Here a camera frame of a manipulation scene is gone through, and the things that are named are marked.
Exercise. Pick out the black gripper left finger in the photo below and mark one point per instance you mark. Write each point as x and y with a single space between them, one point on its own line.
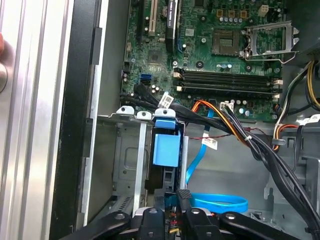
152 225

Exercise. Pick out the blue SATA port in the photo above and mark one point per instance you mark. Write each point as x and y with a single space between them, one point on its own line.
145 79

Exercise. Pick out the green motherboard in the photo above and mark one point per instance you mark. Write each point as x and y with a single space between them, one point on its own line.
200 50

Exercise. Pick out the white expansion slot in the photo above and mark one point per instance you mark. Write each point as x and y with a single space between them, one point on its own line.
153 17

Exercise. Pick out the black graphics card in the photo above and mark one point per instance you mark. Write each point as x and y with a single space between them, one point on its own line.
171 25

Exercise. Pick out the black open PC case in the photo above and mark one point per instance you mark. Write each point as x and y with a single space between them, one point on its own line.
72 100

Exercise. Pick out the metal locking lever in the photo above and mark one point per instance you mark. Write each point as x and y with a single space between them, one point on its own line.
265 59

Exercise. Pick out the black RAM slot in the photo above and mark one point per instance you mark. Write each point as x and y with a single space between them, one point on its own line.
225 74
225 79
225 83
225 89

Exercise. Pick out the black expansion slot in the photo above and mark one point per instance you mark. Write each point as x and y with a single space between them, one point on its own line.
140 20

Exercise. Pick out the grey metal disk bay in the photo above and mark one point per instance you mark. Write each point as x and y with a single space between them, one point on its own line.
125 155

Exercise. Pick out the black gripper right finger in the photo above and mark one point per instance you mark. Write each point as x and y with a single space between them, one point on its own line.
197 225

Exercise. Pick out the CPU socket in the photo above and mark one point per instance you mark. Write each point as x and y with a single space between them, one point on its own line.
226 42

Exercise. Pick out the hard disk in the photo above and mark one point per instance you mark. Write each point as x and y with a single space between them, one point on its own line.
166 150

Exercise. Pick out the metal socket cover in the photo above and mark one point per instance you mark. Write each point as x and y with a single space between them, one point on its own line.
288 37

